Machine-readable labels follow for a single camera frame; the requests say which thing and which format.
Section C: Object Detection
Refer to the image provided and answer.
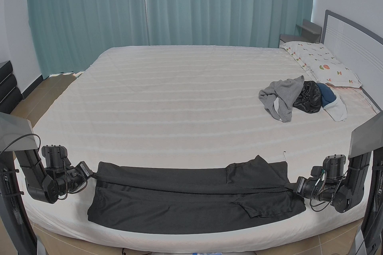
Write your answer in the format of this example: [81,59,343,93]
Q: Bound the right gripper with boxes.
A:
[294,176,315,198]

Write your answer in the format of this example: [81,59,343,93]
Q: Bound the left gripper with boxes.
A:
[76,161,97,185]

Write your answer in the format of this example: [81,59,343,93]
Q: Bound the black T-shirt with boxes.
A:
[87,152,306,235]

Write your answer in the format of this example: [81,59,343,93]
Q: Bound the blue and white garment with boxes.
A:
[317,82,347,122]

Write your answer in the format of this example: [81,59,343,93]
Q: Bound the black shiny garment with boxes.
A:
[293,80,322,114]

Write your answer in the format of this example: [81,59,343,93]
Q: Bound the grey garment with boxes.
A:
[259,75,305,123]

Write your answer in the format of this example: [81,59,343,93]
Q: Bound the black chest of drawers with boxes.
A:
[0,60,24,112]

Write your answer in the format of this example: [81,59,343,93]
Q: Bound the bed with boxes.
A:
[16,10,383,250]

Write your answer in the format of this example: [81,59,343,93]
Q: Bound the white printed pillow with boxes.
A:
[280,41,363,88]

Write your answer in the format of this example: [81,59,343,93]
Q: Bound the grey bedside table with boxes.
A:
[279,19,322,48]

